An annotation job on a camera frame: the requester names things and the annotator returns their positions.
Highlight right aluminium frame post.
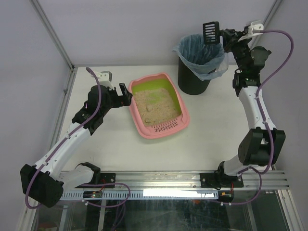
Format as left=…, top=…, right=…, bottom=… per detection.
left=243, top=0, right=283, bottom=64

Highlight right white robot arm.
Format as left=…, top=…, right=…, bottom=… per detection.
left=214, top=29, right=286, bottom=187

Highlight blue plastic bin liner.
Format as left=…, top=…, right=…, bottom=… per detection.
left=173, top=34, right=229, bottom=81

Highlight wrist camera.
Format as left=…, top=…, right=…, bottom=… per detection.
left=244, top=21, right=264, bottom=38
left=94, top=71, right=114, bottom=89

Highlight beige cat litter pellets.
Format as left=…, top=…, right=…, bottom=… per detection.
left=133, top=88, right=181, bottom=127

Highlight purple cable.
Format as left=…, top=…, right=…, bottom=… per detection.
left=216, top=29, right=295, bottom=206
left=25, top=66, right=102, bottom=208

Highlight pink green litter box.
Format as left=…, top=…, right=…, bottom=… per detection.
left=129, top=73, right=190, bottom=139

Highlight black litter scoop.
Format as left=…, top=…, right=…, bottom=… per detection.
left=203, top=21, right=221, bottom=45

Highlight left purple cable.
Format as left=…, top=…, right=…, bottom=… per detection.
left=25, top=66, right=102, bottom=208

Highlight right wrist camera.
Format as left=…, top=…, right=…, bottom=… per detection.
left=244, top=21, right=264, bottom=38

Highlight white slotted cable duct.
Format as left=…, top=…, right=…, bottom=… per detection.
left=61, top=189, right=218, bottom=201

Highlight black trash bin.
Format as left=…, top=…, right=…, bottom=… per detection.
left=178, top=58, right=210, bottom=95

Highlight aluminium mounting rail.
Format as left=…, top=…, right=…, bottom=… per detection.
left=72, top=170, right=288, bottom=191

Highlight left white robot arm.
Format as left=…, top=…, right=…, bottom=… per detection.
left=20, top=83, right=132, bottom=209

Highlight left aluminium frame post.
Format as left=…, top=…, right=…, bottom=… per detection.
left=29, top=0, right=74, bottom=70

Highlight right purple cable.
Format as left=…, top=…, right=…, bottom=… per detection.
left=216, top=29, right=295, bottom=206

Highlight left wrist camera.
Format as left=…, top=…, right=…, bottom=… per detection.
left=94, top=71, right=114, bottom=89

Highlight aluminium frame post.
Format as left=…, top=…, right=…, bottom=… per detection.
left=243, top=0, right=283, bottom=64
left=29, top=0, right=74, bottom=70

